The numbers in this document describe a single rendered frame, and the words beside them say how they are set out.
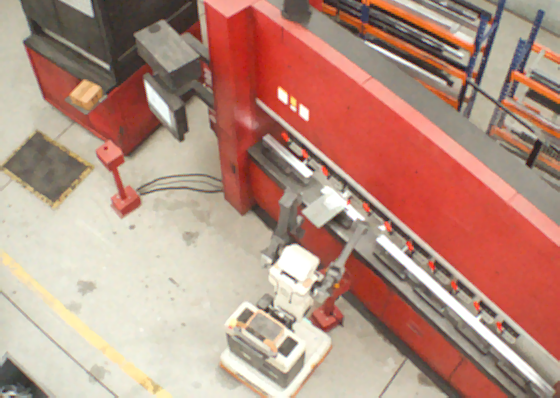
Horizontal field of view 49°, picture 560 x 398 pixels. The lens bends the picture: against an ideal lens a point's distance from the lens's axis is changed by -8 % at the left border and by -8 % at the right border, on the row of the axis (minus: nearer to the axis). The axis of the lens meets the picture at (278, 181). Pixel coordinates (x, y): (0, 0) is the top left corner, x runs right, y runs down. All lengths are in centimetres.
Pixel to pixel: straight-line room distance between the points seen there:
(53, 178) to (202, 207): 153
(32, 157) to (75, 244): 117
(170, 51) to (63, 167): 241
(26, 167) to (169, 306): 215
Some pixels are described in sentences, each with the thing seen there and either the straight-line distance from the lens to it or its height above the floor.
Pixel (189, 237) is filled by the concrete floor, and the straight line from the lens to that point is 580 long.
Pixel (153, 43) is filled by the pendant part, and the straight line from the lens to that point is 453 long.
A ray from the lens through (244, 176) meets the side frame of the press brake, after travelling 543.
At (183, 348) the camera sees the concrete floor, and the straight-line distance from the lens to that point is 535.
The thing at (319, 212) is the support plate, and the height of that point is 100.
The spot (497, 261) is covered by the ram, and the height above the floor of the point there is 179.
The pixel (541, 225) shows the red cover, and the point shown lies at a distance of 338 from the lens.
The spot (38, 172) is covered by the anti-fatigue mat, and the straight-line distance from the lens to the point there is 655.
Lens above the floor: 496
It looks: 55 degrees down
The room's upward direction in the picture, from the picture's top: straight up
